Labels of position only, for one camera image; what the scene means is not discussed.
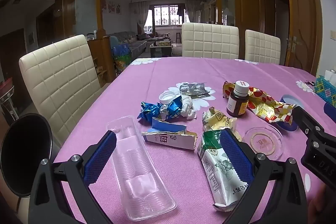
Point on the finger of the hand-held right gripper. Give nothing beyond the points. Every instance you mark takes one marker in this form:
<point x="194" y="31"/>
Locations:
<point x="330" y="109"/>
<point x="307" y="121"/>

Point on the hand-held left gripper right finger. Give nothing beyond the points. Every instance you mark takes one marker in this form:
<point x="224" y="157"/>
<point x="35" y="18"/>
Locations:
<point x="236" y="158"/>

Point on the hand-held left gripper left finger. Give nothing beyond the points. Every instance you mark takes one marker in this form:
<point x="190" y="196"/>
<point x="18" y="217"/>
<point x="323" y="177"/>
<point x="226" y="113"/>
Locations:
<point x="99" y="158"/>

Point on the green white milk packet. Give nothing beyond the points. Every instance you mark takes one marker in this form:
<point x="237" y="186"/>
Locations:
<point x="212" y="161"/>

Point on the clear plastic tray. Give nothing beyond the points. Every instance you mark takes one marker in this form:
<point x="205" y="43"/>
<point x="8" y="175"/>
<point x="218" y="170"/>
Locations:
<point x="136" y="161"/>

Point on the yellow white wrapper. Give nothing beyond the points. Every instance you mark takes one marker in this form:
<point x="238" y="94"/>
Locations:
<point x="218" y="119"/>

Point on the red gold foil wrapper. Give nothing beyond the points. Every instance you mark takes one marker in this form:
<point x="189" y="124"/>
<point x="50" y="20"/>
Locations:
<point x="265" y="106"/>

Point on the blue foil candy wrapper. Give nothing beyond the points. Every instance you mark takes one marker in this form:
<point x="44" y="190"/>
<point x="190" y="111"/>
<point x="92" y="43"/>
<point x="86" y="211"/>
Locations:
<point x="149" y="109"/>

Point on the torn blue white carton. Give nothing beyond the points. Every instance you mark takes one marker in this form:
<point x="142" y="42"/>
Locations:
<point x="168" y="138"/>

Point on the blue round lid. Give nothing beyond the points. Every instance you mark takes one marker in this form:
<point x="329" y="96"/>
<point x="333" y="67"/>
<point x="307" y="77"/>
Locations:
<point x="288" y="127"/>

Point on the beaded tissue box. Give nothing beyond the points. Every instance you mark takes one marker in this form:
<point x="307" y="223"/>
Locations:
<point x="325" y="90"/>

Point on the glass ashtray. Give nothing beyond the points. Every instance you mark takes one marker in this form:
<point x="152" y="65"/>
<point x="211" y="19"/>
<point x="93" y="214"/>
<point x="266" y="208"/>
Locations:
<point x="262" y="144"/>

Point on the brown medicine bottle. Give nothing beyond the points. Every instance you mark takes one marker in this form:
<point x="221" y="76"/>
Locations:
<point x="236" y="106"/>

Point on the pink floral tablecloth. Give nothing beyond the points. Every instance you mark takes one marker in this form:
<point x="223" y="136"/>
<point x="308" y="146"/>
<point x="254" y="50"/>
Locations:
<point x="183" y="174"/>

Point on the crumpled white tissue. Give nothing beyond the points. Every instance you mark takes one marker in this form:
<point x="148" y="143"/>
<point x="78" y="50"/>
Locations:
<point x="187" y="108"/>

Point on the silver blister pack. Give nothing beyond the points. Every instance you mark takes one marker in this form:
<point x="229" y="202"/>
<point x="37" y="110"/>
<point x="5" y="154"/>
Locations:
<point x="194" y="88"/>

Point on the cream quilted dining chair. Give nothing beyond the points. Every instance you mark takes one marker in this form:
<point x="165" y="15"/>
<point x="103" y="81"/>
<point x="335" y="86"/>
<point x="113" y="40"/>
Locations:
<point x="210" y="40"/>
<point x="262" y="48"/>
<point x="63" y="82"/>

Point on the cardboard box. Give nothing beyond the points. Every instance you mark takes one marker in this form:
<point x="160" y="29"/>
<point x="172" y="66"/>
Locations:
<point x="101" y="69"/>

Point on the white bottle cap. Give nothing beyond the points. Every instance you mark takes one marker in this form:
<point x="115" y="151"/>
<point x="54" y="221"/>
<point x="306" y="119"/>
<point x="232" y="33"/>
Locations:
<point x="168" y="96"/>

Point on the colourful plastic bag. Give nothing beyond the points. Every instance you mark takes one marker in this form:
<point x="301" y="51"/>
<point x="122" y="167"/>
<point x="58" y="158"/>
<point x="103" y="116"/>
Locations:
<point x="121" y="58"/>

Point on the wooden partition cabinet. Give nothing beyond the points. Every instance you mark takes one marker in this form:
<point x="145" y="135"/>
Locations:
<point x="103" y="53"/>

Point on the grey sofa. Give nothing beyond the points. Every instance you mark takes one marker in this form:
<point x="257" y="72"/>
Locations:
<point x="134" y="45"/>

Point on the coffee table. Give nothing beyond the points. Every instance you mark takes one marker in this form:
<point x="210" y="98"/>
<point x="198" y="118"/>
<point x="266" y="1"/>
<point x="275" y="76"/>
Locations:
<point x="160" y="48"/>

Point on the patterned curtain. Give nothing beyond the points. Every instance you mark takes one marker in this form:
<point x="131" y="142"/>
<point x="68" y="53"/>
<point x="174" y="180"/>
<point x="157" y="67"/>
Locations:
<point x="193" y="11"/>
<point x="139" y="16"/>

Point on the barred window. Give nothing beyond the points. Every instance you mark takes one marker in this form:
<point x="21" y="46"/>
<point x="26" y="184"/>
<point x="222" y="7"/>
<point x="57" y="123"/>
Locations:
<point x="166" y="15"/>

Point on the wall pictures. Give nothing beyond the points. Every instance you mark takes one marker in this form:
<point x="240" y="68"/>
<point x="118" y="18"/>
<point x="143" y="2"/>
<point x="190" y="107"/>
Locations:
<point x="111" y="7"/>

